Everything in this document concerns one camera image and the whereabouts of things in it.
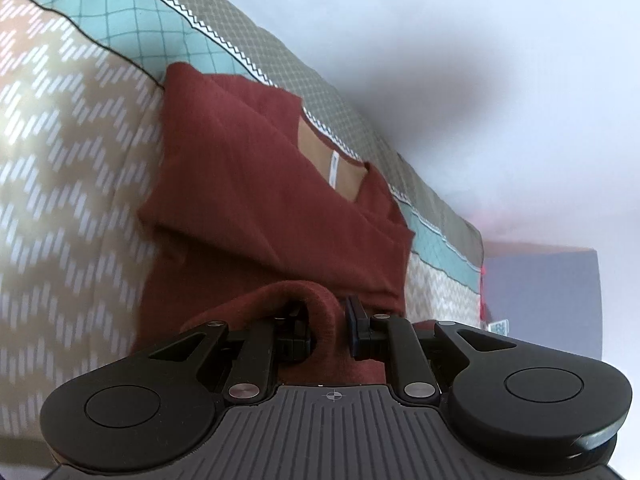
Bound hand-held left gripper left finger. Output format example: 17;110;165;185
149;302;315;404

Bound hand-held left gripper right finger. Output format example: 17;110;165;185
346;296;517;404

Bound dark red knit sweater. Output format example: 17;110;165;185
131;62;417;387

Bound pink bed sheet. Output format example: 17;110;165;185
479;264;490;322

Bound patterned blanket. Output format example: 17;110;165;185
0;0;487;442

